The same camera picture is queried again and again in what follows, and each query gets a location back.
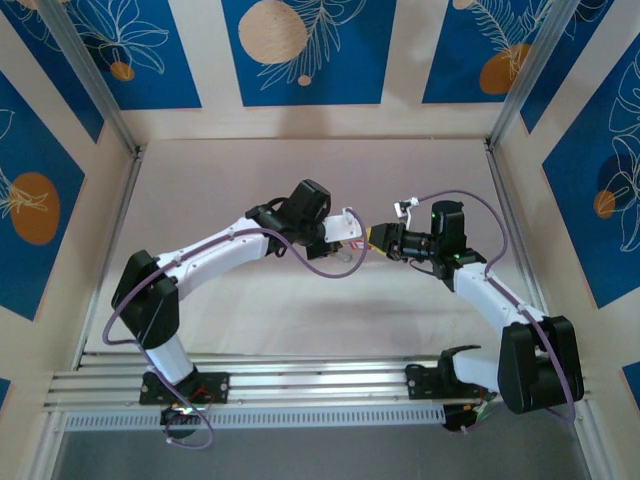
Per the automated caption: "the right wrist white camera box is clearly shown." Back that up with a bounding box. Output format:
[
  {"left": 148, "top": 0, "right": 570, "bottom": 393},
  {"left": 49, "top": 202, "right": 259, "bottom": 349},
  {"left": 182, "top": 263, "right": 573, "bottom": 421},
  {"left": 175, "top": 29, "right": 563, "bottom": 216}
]
[{"left": 393, "top": 197, "right": 419, "bottom": 231}]

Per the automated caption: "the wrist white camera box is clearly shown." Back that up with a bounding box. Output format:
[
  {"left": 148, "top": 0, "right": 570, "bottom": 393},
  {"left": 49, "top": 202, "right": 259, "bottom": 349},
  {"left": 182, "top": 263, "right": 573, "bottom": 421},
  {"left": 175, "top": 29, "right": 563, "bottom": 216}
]
[
  {"left": 324, "top": 205, "right": 364, "bottom": 244},
  {"left": 393, "top": 197, "right": 419, "bottom": 231}
]

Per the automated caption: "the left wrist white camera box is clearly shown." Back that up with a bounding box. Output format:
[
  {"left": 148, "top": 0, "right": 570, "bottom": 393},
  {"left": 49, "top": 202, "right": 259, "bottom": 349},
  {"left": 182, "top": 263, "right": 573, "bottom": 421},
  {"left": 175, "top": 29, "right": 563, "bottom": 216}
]
[{"left": 324, "top": 205, "right": 364, "bottom": 244}]

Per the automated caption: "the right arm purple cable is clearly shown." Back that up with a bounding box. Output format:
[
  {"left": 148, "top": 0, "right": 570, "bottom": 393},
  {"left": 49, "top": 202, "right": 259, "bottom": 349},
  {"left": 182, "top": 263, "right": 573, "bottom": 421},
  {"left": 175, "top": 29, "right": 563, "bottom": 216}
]
[{"left": 412, "top": 188, "right": 577, "bottom": 425}]

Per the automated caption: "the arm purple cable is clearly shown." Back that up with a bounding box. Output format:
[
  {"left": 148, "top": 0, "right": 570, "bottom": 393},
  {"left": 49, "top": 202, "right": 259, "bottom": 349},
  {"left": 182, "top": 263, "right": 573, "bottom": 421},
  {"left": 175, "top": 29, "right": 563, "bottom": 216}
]
[
  {"left": 412, "top": 188, "right": 577, "bottom": 425},
  {"left": 102, "top": 207, "right": 367, "bottom": 450}
]

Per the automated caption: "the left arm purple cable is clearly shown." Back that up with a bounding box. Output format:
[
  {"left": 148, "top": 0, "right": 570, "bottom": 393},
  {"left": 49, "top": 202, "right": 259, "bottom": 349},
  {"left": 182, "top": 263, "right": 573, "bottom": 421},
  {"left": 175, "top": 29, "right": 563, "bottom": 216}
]
[{"left": 102, "top": 207, "right": 367, "bottom": 450}]

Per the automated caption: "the aluminium side rail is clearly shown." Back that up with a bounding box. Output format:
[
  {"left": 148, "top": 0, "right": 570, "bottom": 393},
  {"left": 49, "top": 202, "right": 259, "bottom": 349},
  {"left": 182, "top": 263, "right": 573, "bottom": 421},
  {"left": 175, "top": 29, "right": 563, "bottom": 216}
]
[
  {"left": 73, "top": 147, "right": 146, "bottom": 370},
  {"left": 487, "top": 142, "right": 551, "bottom": 321}
]

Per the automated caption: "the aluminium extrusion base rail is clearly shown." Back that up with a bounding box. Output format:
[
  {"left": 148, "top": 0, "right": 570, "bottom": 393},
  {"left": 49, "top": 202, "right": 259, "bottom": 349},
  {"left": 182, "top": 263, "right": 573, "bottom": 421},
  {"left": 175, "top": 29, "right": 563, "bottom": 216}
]
[{"left": 42, "top": 351, "right": 596, "bottom": 415}]

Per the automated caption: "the aluminium corner post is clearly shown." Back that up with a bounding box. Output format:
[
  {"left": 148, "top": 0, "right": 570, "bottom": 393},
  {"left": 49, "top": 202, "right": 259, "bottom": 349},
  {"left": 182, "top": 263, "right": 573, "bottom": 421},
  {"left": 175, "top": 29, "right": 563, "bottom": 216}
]
[
  {"left": 487, "top": 0, "right": 589, "bottom": 150},
  {"left": 37, "top": 0, "right": 142, "bottom": 155}
]

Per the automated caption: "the white slotted cable duct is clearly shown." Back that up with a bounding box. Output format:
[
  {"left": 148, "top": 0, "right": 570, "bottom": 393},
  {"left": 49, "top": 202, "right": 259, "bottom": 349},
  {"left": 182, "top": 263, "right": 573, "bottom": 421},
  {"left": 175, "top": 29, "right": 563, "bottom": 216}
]
[{"left": 63, "top": 405, "right": 447, "bottom": 432}]

